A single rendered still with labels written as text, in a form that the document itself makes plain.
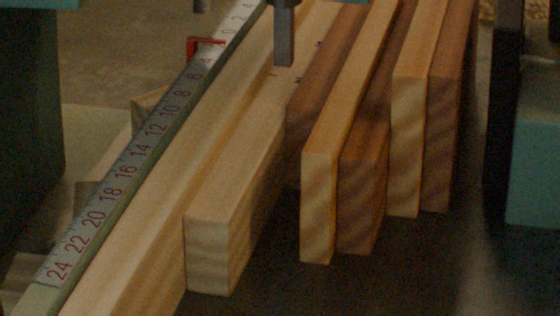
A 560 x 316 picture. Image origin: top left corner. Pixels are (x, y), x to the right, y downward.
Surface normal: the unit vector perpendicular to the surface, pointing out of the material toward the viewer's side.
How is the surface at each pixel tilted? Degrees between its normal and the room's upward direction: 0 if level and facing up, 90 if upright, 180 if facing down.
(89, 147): 0
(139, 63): 0
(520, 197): 90
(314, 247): 90
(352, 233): 90
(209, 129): 0
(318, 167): 90
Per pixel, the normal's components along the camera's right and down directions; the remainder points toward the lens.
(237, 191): 0.00, -0.88
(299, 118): -0.24, 0.46
